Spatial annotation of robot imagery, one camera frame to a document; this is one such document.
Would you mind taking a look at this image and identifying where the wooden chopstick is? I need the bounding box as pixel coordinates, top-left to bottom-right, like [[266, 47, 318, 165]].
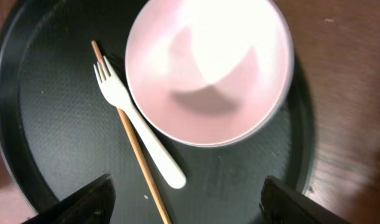
[[91, 40, 172, 224]]

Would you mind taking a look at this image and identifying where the white plastic fork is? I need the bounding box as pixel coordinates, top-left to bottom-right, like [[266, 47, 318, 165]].
[[93, 56, 187, 189]]

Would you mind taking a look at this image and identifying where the pink bowl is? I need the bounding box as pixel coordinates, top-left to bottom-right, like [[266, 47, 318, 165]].
[[125, 0, 294, 147]]

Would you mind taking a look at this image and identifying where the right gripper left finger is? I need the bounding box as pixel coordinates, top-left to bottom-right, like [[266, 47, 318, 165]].
[[22, 174, 116, 224]]

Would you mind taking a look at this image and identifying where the round black tray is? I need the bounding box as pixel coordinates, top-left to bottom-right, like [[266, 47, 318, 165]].
[[0, 0, 315, 223]]

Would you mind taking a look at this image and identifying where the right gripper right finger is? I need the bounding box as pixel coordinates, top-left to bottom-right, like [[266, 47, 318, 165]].
[[259, 175, 349, 224]]

